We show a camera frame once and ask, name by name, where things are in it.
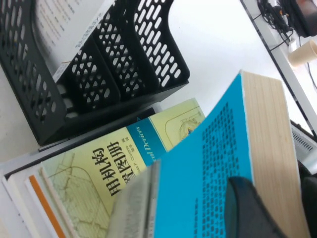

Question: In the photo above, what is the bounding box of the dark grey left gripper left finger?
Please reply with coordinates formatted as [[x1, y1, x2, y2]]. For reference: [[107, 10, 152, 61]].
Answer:
[[224, 177, 289, 238]]

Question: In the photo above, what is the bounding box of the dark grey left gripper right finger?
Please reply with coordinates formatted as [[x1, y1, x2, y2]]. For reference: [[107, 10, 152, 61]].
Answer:
[[301, 176, 317, 238]]

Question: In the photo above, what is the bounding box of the blue and grey book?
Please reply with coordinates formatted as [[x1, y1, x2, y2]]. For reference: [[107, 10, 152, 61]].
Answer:
[[108, 70, 312, 238]]

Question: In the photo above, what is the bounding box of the yellow-green mechanical devices book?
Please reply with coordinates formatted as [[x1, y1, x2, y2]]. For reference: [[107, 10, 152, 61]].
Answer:
[[24, 98, 206, 238]]

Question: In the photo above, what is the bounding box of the black perforated plastic book stand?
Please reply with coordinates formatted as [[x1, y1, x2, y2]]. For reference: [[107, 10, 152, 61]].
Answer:
[[0, 0, 191, 147]]

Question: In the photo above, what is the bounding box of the thin white book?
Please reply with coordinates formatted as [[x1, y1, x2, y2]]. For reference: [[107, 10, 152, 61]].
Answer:
[[33, 0, 116, 82]]

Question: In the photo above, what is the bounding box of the beige paper cup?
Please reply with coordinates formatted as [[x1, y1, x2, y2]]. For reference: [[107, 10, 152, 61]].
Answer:
[[288, 39, 317, 67]]

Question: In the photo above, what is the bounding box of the black box device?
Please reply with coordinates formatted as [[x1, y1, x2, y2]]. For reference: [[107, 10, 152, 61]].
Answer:
[[291, 0, 317, 38]]

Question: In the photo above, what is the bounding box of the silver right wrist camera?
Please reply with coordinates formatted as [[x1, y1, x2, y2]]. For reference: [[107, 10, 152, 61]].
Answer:
[[289, 123, 317, 172]]

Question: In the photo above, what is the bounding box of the black cable bundle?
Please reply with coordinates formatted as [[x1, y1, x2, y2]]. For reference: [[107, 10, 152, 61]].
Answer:
[[256, 0, 302, 52]]

